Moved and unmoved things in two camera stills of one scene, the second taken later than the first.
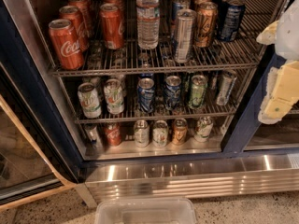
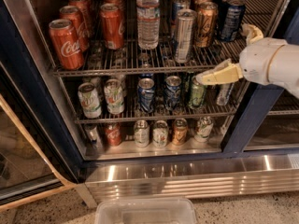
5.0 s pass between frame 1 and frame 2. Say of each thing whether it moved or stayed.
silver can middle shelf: stayed
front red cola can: stayed
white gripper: moved
